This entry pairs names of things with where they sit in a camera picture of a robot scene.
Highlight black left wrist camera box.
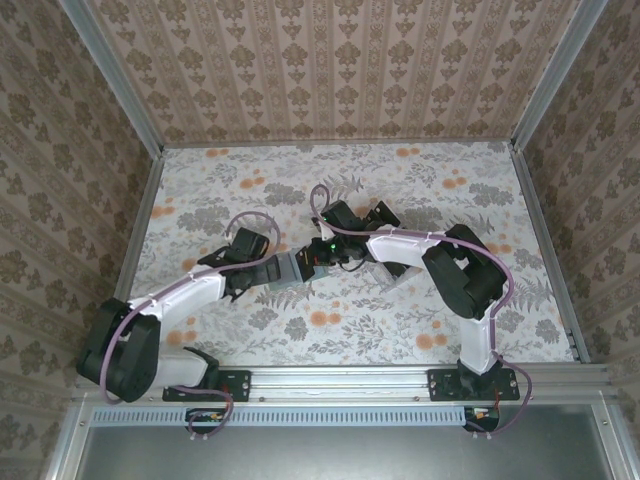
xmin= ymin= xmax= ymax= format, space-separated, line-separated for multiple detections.
xmin=229 ymin=227 xmax=271 ymax=256

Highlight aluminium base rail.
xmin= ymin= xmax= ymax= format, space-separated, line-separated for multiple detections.
xmin=74 ymin=364 xmax=619 ymax=404

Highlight grey slotted cable duct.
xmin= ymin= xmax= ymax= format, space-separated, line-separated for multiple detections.
xmin=92 ymin=405 xmax=471 ymax=427

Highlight aluminium frame post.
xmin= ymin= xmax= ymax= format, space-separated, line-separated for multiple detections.
xmin=509 ymin=0 xmax=601 ymax=151
xmin=57 ymin=0 xmax=167 ymax=159

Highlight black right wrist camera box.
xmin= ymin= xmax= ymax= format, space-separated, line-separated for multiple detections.
xmin=322 ymin=198 xmax=362 ymax=229

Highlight small electronics board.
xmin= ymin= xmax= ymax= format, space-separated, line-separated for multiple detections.
xmin=463 ymin=405 xmax=502 ymax=432
xmin=185 ymin=407 xmax=227 ymax=434

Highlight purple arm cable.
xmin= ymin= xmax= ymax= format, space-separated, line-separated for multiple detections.
xmin=99 ymin=211 xmax=281 ymax=445
xmin=309 ymin=184 xmax=534 ymax=441

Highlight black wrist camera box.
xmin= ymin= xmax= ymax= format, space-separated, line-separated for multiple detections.
xmin=322 ymin=198 xmax=362 ymax=229
xmin=229 ymin=227 xmax=271 ymax=256

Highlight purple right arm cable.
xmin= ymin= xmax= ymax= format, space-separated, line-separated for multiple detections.
xmin=309 ymin=184 xmax=534 ymax=441

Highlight grey-blue cloth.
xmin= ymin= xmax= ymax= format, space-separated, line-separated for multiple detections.
xmin=277 ymin=251 xmax=330 ymax=292

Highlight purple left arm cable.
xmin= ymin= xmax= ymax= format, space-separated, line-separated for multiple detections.
xmin=99 ymin=211 xmax=281 ymax=445

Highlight grey metal sheet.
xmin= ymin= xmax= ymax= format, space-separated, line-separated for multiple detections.
xmin=79 ymin=405 xmax=609 ymax=480

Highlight floral patterned table cover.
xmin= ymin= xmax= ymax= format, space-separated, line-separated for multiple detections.
xmin=122 ymin=141 xmax=576 ymax=366

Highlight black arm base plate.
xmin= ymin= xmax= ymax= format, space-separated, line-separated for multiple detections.
xmin=162 ymin=368 xmax=252 ymax=404
xmin=427 ymin=368 xmax=520 ymax=402

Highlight aluminium side rail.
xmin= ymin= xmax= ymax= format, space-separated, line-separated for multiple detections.
xmin=110 ymin=147 xmax=167 ymax=311
xmin=509 ymin=142 xmax=594 ymax=366

